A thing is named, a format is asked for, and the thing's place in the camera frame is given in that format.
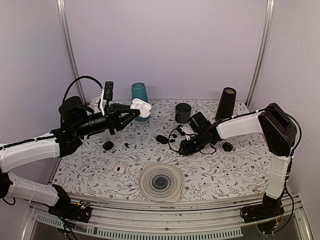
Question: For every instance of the left aluminium frame post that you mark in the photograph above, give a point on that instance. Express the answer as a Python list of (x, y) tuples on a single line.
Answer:
[(61, 7)]

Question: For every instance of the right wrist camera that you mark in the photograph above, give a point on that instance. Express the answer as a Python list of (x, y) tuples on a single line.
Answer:
[(185, 131)]

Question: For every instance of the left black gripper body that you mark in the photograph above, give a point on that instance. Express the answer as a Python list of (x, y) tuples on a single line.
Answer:
[(111, 121)]

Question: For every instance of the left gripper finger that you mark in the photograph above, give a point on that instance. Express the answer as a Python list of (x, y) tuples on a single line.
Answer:
[(122, 108), (123, 121)]

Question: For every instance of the spiral patterned ceramic plate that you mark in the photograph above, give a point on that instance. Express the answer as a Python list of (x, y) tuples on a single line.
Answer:
[(160, 182)]

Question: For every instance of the teal tapered vase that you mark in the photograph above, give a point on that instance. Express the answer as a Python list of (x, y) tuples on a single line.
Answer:
[(138, 90)]

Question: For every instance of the right aluminium frame post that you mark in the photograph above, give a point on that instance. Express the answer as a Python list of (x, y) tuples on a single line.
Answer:
[(270, 4)]

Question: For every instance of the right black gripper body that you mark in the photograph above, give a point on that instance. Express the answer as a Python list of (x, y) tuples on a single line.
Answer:
[(199, 145)]

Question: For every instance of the dark grey mug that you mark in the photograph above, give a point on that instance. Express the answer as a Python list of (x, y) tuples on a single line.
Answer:
[(182, 112)]

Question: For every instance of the black oval earbud case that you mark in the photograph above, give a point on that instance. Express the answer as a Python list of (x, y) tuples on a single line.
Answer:
[(162, 139)]

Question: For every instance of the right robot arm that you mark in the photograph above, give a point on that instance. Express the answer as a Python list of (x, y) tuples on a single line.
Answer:
[(282, 134)]

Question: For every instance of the white case near plate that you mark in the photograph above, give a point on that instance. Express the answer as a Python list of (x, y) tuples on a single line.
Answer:
[(119, 169)]

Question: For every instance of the white ribbed vase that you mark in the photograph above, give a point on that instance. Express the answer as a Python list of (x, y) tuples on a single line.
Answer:
[(106, 135)]

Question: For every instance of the aluminium frame post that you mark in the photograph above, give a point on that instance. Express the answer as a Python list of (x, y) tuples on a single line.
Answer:
[(270, 4), (61, 7)]

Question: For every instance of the black gold-trimmed earbud case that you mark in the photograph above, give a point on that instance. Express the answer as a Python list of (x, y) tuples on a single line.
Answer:
[(227, 147)]

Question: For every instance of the black tapered vase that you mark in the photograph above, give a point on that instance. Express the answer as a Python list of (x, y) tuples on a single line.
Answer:
[(226, 104)]

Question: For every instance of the small black earbud case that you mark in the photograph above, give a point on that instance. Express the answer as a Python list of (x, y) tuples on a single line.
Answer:
[(108, 145)]

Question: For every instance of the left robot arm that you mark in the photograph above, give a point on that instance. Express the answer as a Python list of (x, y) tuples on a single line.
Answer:
[(78, 121)]

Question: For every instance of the aluminium front rail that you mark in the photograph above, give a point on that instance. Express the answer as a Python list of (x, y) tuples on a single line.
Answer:
[(186, 220)]

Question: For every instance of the white oval earbud case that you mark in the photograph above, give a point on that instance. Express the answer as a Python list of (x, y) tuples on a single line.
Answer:
[(144, 107)]

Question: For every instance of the floral patterned table mat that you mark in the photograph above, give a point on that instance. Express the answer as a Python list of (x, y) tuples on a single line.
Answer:
[(144, 157)]

